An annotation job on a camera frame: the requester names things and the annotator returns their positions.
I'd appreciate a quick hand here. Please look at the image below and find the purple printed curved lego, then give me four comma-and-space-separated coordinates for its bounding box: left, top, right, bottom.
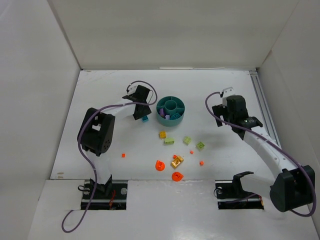
159, 108, 166, 118

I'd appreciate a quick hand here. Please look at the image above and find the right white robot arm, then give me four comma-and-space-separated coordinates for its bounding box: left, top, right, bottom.
207, 91, 317, 217

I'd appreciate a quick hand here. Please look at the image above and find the orange round lego left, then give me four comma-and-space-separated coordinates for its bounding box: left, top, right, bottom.
155, 160, 166, 172

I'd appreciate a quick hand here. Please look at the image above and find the yellow square lego brick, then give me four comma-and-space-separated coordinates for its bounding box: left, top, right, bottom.
159, 131, 167, 139

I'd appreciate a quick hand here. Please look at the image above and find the golden yellow curved lego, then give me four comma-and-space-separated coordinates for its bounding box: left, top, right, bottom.
170, 155, 184, 169

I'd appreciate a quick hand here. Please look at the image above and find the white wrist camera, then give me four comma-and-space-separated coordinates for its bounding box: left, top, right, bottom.
126, 85, 138, 95
220, 87, 235, 108

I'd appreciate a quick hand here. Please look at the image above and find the orange round lego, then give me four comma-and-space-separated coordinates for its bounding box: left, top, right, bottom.
171, 171, 184, 182
155, 160, 166, 172

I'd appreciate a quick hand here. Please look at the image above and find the aluminium rail right edge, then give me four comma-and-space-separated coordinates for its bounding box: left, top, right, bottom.
249, 70, 281, 147

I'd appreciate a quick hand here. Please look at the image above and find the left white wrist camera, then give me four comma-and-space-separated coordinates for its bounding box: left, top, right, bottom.
126, 85, 138, 95

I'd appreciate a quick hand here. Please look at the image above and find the teal divided round container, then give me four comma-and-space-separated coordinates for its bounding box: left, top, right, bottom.
156, 96, 185, 127

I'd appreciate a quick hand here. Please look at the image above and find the orange round lego lower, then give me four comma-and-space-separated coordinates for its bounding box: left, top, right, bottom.
171, 171, 184, 182

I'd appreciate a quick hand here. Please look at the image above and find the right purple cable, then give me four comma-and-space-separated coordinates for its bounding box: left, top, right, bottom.
205, 91, 317, 218

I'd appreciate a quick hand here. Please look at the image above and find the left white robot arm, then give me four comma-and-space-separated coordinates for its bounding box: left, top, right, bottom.
77, 80, 158, 197

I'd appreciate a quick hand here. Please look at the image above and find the light green sloped lego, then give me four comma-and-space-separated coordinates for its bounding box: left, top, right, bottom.
164, 137, 175, 145

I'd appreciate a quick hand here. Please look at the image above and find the teal square lego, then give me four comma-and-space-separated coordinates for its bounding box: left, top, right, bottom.
141, 115, 149, 123

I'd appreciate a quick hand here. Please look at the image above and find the light green small lego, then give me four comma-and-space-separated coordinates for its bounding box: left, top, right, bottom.
183, 136, 192, 145

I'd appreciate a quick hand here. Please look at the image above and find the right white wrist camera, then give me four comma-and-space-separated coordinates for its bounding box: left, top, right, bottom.
220, 87, 235, 108

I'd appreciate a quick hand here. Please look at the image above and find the teal printed lego brick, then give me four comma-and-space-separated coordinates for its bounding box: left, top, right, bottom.
170, 112, 181, 120

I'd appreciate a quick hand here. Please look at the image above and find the light green square lego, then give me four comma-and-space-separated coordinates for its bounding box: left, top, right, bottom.
196, 141, 205, 151

